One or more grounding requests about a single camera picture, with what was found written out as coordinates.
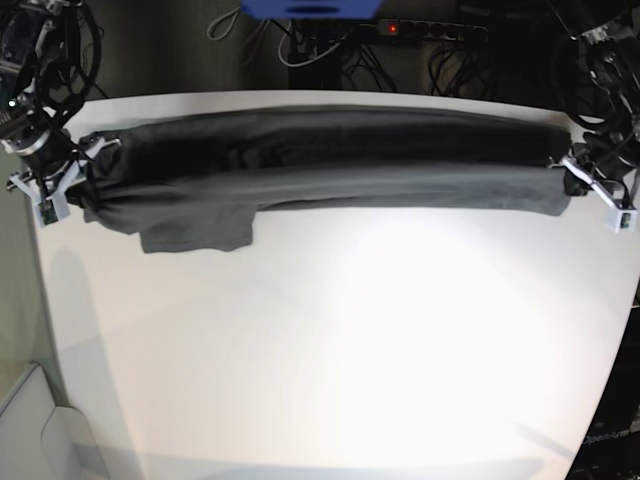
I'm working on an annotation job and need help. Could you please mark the white cable loop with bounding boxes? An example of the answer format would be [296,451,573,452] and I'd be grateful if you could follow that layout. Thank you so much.
[277,19,346,68]

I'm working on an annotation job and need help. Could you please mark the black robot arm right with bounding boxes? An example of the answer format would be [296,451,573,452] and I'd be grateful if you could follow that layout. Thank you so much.
[1,1,113,226]

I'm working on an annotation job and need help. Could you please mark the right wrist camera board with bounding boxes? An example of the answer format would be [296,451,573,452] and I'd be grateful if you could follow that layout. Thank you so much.
[37,201,58,227]

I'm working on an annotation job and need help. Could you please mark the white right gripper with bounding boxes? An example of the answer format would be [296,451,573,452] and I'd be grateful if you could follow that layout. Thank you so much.
[6,137,121,220]

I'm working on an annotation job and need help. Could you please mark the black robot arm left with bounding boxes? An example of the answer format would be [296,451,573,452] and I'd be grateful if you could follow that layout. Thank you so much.
[549,1,639,233]

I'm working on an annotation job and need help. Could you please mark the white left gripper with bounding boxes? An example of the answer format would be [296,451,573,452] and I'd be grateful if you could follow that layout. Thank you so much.
[550,155,639,214]

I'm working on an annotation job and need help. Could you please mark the blue box at top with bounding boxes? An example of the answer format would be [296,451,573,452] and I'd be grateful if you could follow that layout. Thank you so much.
[241,0,382,20]

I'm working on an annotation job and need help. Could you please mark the black power strip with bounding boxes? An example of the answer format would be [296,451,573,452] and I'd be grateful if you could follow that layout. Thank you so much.
[376,19,489,43]

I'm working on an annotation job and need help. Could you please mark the dark grey t-shirt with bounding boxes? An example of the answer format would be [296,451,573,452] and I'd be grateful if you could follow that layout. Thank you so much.
[68,106,570,253]

